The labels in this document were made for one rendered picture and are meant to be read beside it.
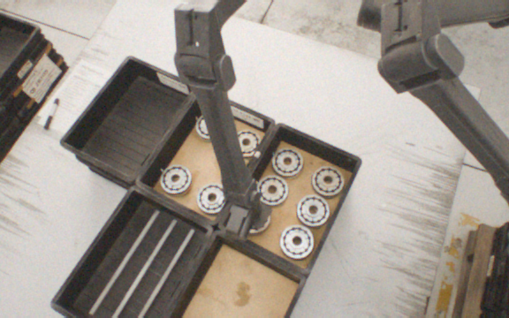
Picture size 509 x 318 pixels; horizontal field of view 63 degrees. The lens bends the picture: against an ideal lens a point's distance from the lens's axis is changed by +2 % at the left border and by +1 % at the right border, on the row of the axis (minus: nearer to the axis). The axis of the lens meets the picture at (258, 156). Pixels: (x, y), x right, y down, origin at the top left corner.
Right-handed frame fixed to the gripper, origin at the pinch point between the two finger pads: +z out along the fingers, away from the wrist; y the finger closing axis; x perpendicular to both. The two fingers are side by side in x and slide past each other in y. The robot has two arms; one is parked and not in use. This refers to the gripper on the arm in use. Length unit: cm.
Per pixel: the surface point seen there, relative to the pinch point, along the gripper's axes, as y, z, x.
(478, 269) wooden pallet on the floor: 86, 74, 45
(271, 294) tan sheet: 16.8, 3.4, -16.3
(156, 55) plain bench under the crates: -77, 23, 38
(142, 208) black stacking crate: -32.7, 5.0, -17.2
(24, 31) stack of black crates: -156, 43, 21
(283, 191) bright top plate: 3.0, 2.7, 12.0
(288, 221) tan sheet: 9.3, 4.9, 5.1
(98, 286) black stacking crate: -28, 3, -43
